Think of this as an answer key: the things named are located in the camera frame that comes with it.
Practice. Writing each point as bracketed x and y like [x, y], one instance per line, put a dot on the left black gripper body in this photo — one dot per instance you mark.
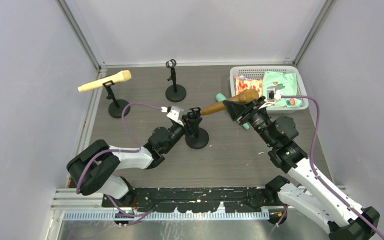
[188, 120]

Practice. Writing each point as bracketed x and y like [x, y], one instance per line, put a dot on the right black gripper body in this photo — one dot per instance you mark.
[242, 110]

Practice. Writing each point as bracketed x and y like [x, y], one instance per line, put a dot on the black mic stand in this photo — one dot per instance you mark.
[200, 141]
[118, 108]
[174, 93]

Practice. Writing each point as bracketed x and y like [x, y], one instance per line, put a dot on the gold microphone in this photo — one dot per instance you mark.
[244, 97]

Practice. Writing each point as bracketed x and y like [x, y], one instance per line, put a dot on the mint green microphone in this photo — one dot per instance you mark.
[221, 97]

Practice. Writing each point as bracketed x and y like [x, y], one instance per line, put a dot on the beige microphone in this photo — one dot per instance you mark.
[121, 76]

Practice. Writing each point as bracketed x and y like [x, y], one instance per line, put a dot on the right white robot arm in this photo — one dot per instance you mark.
[337, 214]

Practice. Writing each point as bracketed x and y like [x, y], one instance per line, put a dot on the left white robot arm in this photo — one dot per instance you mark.
[93, 169]

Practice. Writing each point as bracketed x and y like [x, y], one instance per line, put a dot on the orange patterned cloth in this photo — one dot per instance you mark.
[242, 83]

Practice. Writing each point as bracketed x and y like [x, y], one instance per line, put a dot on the white plastic basket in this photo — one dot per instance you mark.
[258, 71]

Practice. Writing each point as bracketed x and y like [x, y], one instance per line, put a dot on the green patterned cloth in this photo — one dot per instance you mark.
[286, 83]

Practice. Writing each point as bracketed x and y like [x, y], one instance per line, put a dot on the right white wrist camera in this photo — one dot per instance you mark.
[273, 95]

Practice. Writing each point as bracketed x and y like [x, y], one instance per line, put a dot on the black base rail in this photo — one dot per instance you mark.
[199, 199]

